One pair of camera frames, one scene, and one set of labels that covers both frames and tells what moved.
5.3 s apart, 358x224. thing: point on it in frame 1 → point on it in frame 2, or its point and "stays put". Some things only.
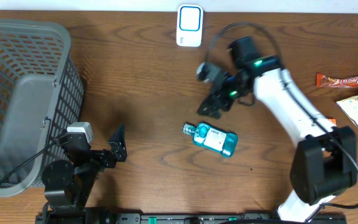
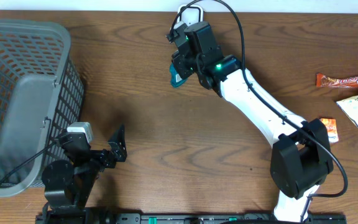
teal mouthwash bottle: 212,138 → 175,79
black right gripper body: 233,84 → 185,64
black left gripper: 107,160 stays put
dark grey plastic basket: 31,92 stays put
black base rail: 188,218 stays put
